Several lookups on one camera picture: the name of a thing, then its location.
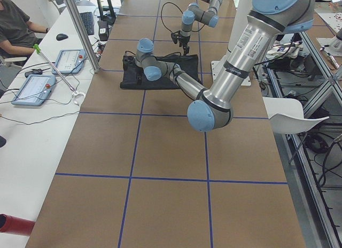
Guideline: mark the metal rod green tip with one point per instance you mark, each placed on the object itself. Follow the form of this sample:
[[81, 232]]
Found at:
[[76, 94]]

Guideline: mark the black monitor stand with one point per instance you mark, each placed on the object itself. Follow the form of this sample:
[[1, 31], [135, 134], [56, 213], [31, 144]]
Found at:
[[107, 14]]

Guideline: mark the near blue teach pendant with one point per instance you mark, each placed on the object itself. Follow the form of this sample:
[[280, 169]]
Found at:
[[35, 90]]

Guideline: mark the blue teach pendant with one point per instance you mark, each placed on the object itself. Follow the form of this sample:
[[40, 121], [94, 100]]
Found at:
[[70, 61], [35, 90]]

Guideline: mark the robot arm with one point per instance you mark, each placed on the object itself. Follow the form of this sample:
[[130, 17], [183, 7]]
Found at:
[[195, 13], [211, 108]]

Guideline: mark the aluminium frame post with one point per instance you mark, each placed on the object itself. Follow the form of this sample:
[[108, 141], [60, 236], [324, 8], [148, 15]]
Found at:
[[81, 31]]

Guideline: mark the black graphic t-shirt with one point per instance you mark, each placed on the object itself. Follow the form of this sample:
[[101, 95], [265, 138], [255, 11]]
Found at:
[[155, 80]]

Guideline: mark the seated person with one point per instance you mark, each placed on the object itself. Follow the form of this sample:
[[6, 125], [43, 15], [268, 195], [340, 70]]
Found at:
[[18, 32]]

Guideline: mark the far blue teach pendant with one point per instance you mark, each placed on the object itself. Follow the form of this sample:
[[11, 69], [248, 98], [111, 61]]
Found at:
[[70, 61]]

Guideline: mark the white chair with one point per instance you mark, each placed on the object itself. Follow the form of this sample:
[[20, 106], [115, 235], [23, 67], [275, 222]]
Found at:
[[286, 116]]

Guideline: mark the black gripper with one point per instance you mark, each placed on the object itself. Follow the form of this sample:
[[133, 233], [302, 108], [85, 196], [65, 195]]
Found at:
[[185, 40]]

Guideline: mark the black desktop device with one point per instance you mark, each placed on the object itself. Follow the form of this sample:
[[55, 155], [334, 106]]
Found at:
[[103, 30]]

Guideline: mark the black keyboard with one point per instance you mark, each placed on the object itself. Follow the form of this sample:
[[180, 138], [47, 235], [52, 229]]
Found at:
[[88, 22]]

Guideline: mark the black computer mouse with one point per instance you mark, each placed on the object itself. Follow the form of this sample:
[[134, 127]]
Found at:
[[61, 36]]

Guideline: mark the red cylinder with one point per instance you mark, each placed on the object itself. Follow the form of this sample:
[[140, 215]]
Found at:
[[16, 226]]

